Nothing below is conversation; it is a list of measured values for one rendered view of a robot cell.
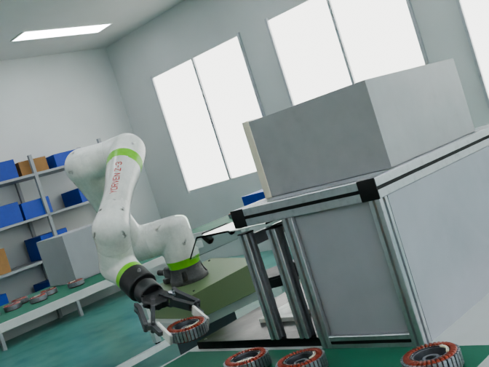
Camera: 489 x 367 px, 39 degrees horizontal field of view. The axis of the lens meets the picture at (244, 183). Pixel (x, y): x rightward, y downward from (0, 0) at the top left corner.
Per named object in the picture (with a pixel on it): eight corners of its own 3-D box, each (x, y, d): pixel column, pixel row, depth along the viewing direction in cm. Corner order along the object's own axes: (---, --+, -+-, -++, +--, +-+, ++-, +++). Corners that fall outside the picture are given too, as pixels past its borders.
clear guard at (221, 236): (189, 259, 193) (183, 239, 193) (246, 234, 210) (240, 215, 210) (272, 245, 170) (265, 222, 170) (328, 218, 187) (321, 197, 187)
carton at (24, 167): (8, 182, 832) (3, 169, 831) (34, 175, 857) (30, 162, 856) (22, 176, 803) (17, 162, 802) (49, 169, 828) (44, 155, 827)
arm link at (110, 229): (142, 184, 225) (108, 186, 225) (137, 155, 219) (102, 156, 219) (131, 256, 195) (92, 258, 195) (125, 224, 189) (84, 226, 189)
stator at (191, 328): (160, 342, 182) (156, 329, 182) (194, 325, 189) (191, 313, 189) (183, 347, 174) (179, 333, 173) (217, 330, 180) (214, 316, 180)
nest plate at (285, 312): (259, 322, 196) (258, 319, 196) (292, 304, 206) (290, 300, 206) (298, 320, 185) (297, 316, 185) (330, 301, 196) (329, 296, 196)
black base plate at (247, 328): (199, 349, 197) (196, 341, 197) (327, 274, 243) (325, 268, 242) (324, 346, 164) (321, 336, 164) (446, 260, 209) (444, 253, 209)
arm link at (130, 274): (118, 268, 193) (146, 257, 198) (119, 301, 198) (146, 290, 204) (130, 279, 189) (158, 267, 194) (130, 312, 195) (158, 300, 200)
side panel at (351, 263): (322, 349, 162) (281, 219, 161) (330, 344, 164) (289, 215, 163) (425, 346, 142) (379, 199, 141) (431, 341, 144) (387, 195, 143)
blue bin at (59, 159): (40, 174, 863) (36, 162, 862) (68, 166, 893) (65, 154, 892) (57, 167, 834) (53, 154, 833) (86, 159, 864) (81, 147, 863)
